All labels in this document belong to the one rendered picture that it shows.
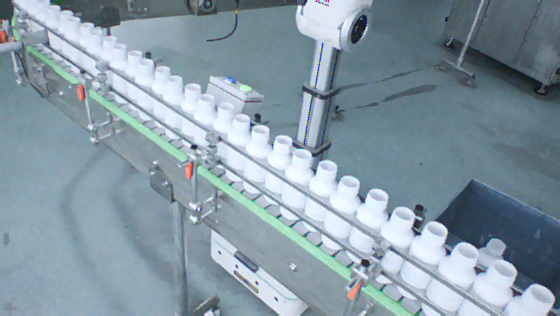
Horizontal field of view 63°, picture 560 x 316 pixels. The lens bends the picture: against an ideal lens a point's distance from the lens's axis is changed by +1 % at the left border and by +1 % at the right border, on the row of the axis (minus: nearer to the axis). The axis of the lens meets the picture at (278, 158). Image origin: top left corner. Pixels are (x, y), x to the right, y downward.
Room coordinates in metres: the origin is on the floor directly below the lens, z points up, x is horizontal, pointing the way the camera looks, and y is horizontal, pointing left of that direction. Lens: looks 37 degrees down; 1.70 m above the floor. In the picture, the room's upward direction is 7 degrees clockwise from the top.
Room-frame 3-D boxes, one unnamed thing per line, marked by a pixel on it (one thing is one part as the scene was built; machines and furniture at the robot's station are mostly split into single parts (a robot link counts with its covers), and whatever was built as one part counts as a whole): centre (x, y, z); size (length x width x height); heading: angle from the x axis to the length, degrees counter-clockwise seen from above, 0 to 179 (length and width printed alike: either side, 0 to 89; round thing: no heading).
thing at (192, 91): (0.96, 0.23, 1.08); 0.06 x 0.06 x 0.17
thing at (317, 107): (1.50, -0.12, 0.74); 0.11 x 0.11 x 0.40; 53
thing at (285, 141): (0.79, -0.01, 1.08); 0.06 x 0.06 x 0.17
